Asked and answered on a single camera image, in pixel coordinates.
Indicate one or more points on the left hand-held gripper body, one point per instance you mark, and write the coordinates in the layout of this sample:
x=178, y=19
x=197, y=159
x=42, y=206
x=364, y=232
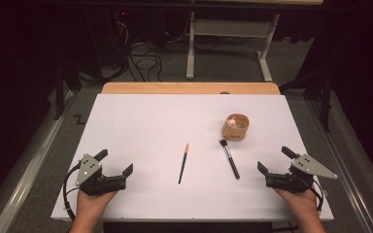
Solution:
x=89, y=170

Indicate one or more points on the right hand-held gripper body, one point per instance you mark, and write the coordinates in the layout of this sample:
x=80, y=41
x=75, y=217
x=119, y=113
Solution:
x=307, y=166

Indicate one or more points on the black makeup brush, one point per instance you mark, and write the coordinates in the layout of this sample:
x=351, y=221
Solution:
x=230, y=160

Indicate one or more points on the round wooden pen holder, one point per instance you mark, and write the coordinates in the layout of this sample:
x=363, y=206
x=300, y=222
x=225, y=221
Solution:
x=234, y=133

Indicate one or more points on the black pencil with orange tip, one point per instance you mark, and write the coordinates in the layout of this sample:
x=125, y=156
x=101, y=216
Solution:
x=183, y=165

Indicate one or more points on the person's left hand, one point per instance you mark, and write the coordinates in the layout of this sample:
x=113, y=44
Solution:
x=92, y=204

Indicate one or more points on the person's right hand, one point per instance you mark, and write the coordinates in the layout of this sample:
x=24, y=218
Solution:
x=299, y=202

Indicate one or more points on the white board sheet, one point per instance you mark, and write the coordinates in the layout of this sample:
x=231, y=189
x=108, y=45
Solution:
x=149, y=129

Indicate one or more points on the small white figure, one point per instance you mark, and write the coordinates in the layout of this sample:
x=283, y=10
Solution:
x=230, y=122

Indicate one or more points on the black metal stand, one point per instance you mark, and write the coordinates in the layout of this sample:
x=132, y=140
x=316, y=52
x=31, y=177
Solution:
x=326, y=103
x=59, y=97

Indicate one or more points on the wooden table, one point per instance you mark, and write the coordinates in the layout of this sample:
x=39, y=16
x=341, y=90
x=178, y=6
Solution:
x=191, y=88

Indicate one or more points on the black computer tower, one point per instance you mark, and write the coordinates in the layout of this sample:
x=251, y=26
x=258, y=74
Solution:
x=119, y=32

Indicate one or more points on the metal floor rail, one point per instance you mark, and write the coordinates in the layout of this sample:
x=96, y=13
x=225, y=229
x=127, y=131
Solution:
x=22, y=181
x=352, y=181

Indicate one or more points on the white desk frame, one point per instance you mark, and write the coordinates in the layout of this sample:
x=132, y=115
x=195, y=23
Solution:
x=190, y=48

